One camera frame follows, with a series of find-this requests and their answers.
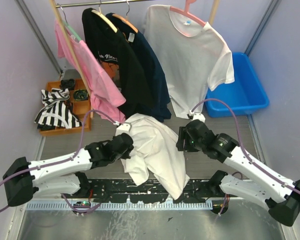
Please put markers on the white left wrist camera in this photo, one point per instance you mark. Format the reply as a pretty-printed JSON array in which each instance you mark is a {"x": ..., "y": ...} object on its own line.
[{"x": 124, "y": 128}]

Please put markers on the wooden clothes rack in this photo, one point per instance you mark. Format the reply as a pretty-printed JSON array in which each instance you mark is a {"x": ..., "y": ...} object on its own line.
[{"x": 67, "y": 36}]

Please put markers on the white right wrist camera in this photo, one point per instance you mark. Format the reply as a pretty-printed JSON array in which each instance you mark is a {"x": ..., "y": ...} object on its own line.
[{"x": 196, "y": 116}]

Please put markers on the pink plastic hanger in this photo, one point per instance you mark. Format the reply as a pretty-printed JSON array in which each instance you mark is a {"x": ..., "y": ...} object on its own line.
[{"x": 185, "y": 12}]

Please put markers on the blue plastic bin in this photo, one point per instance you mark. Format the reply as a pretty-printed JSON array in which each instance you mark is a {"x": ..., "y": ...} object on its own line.
[{"x": 246, "y": 94}]

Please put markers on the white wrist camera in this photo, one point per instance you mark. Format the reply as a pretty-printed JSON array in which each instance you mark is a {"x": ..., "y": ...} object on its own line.
[
  {"x": 124, "y": 128},
  {"x": 196, "y": 116}
]

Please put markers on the black printed t-shirt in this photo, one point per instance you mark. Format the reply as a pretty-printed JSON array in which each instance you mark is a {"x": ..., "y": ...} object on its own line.
[{"x": 119, "y": 61}]

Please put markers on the wooden hanger under black shirt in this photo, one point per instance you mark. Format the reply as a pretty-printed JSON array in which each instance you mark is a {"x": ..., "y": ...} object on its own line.
[{"x": 104, "y": 18}]

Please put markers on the wooden hanger under navy shirt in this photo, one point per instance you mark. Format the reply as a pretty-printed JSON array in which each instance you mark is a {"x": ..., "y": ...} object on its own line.
[{"x": 125, "y": 19}]

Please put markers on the black white striped cloth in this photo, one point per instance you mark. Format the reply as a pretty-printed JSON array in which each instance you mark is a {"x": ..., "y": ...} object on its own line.
[{"x": 55, "y": 112}]

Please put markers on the white hanging t-shirt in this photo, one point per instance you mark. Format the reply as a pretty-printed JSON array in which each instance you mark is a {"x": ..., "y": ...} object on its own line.
[{"x": 195, "y": 58}]

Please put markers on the navy blue t-shirt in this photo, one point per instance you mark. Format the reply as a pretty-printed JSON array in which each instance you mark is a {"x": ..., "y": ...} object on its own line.
[{"x": 152, "y": 68}]

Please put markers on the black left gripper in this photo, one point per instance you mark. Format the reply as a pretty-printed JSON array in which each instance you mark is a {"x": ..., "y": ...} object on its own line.
[{"x": 127, "y": 155}]

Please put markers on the green hanger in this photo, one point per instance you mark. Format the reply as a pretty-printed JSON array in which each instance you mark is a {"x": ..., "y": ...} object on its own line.
[{"x": 73, "y": 34}]

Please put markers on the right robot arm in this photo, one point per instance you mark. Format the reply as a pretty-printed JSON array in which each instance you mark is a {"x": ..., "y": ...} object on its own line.
[{"x": 277, "y": 194}]

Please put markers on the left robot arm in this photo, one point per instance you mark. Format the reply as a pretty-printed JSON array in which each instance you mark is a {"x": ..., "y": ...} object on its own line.
[{"x": 64, "y": 174}]

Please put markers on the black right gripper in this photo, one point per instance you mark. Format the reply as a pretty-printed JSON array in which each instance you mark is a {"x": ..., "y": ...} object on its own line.
[{"x": 183, "y": 135}]

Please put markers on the pink t-shirt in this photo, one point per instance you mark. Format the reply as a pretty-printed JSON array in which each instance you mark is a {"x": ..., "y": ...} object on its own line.
[{"x": 105, "y": 96}]

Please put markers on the orange wooden organizer tray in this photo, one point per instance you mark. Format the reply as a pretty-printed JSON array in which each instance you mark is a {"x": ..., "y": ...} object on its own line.
[{"x": 79, "y": 108}]

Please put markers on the white t-shirt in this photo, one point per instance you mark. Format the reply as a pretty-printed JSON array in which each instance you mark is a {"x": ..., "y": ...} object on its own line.
[
  {"x": 195, "y": 58},
  {"x": 155, "y": 151}
]

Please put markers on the perforated metal cable tray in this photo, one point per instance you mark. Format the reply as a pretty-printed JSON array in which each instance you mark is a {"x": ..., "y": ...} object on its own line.
[{"x": 61, "y": 205}]

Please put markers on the green black belt roll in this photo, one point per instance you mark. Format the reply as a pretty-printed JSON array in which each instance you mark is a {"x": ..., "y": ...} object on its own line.
[{"x": 80, "y": 95}]

